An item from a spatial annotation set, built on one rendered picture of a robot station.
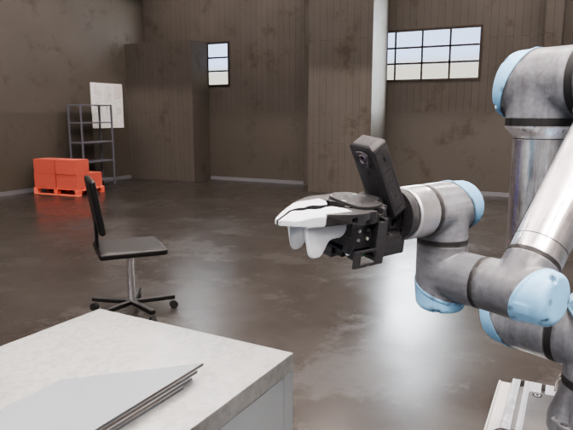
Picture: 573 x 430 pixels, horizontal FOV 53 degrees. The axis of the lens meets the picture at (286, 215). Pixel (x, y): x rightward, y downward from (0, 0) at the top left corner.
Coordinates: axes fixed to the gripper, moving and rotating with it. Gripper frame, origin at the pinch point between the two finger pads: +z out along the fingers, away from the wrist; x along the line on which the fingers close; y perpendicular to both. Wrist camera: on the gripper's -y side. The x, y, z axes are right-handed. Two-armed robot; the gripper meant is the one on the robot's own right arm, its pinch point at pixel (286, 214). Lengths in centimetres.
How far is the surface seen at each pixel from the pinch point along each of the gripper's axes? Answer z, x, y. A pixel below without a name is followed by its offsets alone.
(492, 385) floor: -247, 103, 162
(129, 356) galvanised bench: -4, 56, 49
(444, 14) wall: -906, 703, -103
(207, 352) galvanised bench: -19, 47, 48
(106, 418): 11, 30, 43
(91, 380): 8, 45, 45
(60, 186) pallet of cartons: -285, 1077, 280
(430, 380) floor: -222, 129, 166
